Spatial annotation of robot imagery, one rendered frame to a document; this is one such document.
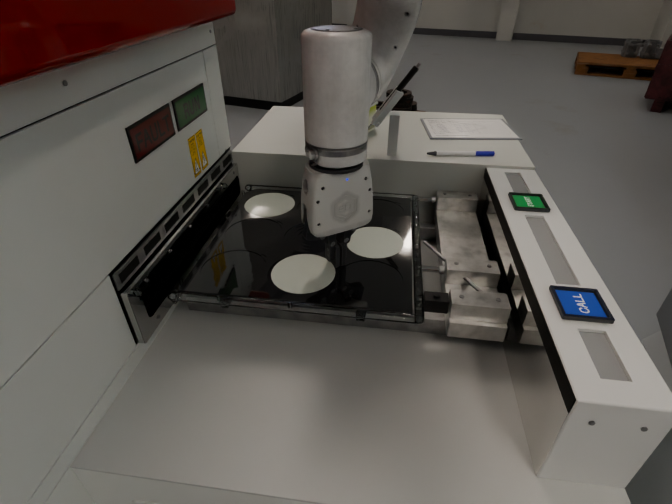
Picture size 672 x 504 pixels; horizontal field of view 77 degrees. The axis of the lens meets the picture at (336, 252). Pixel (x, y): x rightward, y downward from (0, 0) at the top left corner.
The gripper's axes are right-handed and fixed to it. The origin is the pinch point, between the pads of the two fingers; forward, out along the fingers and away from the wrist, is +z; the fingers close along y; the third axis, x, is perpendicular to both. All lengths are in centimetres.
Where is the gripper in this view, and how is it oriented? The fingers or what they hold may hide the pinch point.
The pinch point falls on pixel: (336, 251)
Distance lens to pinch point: 66.6
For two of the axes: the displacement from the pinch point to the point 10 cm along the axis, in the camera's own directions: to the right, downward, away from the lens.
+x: -4.7, -5.0, 7.2
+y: 8.8, -2.7, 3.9
